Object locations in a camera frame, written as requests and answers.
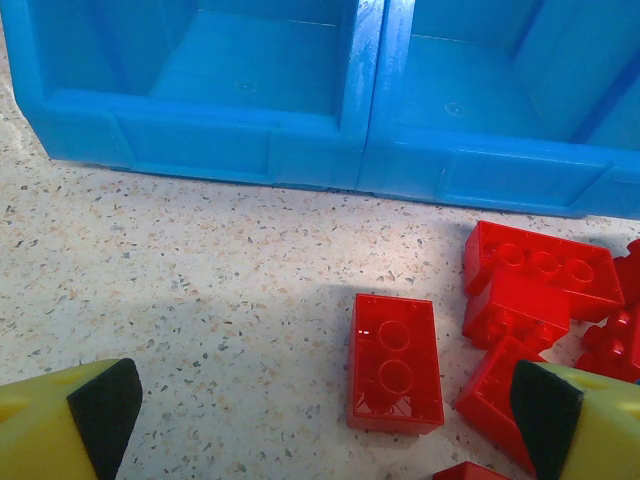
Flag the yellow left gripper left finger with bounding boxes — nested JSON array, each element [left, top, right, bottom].
[[0, 357, 144, 480]]

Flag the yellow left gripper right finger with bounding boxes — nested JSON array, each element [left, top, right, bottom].
[[510, 358, 640, 480]]

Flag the long red lego brick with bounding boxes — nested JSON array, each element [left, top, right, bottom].
[[462, 219, 627, 322]]

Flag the blue plastic bin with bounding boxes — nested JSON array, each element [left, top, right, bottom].
[[357, 0, 640, 221], [0, 0, 386, 194]]

